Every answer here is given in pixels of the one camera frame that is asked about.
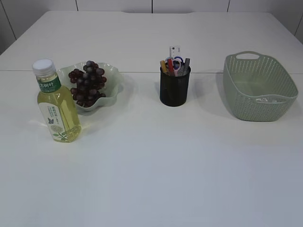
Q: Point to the gold marker pen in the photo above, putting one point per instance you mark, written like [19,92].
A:
[164,67]

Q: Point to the clear plastic sheet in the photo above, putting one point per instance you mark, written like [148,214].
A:
[268,100]

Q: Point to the red glitter glue tube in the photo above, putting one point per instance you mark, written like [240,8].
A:
[170,67]

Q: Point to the yellow tea bottle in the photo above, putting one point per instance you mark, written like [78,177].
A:
[56,103]

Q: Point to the green woven plastic basket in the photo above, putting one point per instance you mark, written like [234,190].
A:
[244,80]

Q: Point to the silver glitter glue tube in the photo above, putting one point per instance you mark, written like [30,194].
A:
[184,68]

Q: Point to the purple artificial grape bunch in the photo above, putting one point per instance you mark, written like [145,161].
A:
[89,83]

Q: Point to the clear plastic ruler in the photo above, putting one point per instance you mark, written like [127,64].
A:
[174,51]

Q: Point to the pink purple scissors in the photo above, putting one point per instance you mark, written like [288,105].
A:
[176,64]

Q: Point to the black mesh pen cup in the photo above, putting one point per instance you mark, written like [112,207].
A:
[173,90]

